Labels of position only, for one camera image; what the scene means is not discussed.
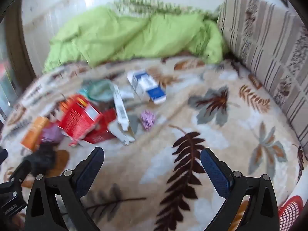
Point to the orange snack packet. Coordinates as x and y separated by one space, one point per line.
33 132

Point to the white glove with green cuff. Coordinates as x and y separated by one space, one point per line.
98 90

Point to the white narrow carton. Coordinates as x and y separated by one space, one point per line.
121 110

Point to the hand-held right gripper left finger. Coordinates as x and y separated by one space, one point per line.
90 170

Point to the wooden door with patterned glass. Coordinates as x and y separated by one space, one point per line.
9 86

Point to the purple paper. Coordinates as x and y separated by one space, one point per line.
147 120

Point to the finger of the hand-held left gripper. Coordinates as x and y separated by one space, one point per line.
2 155
21 170

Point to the striped floral cushion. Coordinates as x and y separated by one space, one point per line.
269 48

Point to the red plastic basket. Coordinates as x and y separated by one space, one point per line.
290 211

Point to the blue and white carton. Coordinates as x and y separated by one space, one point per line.
144 84

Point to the plain green duvet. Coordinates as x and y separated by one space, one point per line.
120 36

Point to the dark red carton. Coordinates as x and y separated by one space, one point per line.
105 127

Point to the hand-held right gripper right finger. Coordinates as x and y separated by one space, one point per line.
216 173

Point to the green patterned quilt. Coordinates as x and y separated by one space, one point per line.
149 6

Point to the purple packet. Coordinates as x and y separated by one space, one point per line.
51 133

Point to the black bag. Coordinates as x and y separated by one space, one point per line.
43 157

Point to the leaf-print fleece blanket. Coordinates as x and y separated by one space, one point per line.
216 137

